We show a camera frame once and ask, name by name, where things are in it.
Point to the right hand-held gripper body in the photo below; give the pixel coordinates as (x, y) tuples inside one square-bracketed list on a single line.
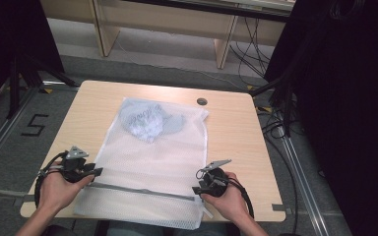
[(215, 182)]

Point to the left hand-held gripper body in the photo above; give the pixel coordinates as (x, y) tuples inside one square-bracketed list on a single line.
[(74, 167)]

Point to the white mesh laundry bag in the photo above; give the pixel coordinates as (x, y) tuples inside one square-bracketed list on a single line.
[(151, 170)]

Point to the person's right hand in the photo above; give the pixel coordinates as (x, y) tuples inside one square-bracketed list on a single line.
[(228, 203)]

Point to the person's left hand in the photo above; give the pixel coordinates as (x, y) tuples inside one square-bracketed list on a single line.
[(57, 190)]

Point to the black tape floor number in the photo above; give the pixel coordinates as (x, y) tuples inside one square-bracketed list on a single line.
[(34, 125)]

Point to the grey tape strip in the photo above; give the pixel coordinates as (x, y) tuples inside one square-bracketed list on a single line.
[(278, 207)]

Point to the grey-blue crumpled garment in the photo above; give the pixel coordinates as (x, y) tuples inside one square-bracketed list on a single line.
[(147, 121)]

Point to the black metal stand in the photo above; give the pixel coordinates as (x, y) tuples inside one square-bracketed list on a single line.
[(16, 82), (285, 98)]

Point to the black curtain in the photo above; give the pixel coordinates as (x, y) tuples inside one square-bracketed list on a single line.
[(10, 39), (347, 98)]

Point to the light wooden desk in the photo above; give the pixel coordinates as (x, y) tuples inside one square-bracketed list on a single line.
[(164, 19)]

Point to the metal floor rail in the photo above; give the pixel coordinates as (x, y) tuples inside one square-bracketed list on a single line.
[(3, 131), (303, 183)]

